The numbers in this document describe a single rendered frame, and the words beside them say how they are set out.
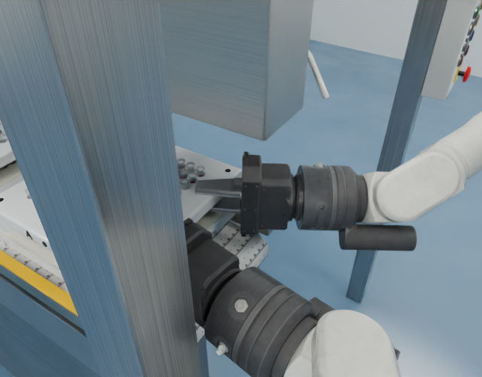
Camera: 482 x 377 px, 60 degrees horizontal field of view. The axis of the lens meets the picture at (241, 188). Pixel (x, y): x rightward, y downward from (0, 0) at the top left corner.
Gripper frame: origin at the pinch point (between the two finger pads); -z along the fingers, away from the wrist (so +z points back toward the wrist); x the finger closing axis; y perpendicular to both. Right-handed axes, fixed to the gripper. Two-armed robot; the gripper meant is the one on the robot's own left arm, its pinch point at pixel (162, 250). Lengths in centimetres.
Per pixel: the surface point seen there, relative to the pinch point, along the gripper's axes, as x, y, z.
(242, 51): -20.1, 13.0, 0.5
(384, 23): 70, 335, -111
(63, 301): 7.5, -9.4, -8.5
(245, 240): 11.0, 16.3, -0.5
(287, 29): -21.9, 17.2, 2.9
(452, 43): -4, 84, 4
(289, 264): 95, 82, -28
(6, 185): 10.5, -1.9, -40.6
